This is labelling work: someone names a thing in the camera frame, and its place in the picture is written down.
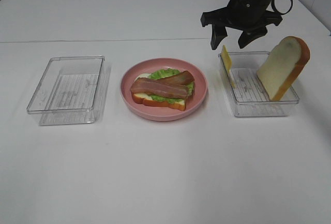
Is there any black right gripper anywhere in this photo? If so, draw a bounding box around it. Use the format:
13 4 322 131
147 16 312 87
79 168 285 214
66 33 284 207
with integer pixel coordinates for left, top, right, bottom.
201 0 282 50

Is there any yellow cheese slice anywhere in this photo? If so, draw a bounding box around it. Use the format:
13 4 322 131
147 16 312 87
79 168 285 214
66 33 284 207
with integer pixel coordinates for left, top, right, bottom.
220 45 236 88

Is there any bacon strip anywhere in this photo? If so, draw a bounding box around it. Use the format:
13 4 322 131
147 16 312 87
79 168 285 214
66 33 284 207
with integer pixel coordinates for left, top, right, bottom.
130 78 188 99
156 71 194 85

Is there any green lettuce leaf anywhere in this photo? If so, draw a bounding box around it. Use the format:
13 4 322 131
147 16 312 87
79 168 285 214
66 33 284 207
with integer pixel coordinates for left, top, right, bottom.
148 68 194 104

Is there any bread slice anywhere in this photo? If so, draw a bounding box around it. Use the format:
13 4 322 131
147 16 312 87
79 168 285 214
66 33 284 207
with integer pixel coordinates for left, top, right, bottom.
257 36 310 101
131 73 189 111

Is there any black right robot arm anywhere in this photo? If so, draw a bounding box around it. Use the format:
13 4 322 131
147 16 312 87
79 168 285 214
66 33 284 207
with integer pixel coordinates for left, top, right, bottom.
201 0 282 50

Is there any right clear plastic container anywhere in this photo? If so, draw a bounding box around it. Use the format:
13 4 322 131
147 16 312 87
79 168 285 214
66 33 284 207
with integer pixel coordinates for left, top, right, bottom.
218 51 299 117

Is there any clear plastic container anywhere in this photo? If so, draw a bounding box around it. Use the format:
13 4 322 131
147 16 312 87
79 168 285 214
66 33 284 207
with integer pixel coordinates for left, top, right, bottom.
26 56 108 126
218 51 299 117

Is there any pink round plate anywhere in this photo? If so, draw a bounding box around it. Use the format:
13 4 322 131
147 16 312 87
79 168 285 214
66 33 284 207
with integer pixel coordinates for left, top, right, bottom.
121 58 208 121

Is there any left clear plastic container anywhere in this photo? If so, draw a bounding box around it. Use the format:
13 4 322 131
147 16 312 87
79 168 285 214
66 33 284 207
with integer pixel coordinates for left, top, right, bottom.
26 56 108 126

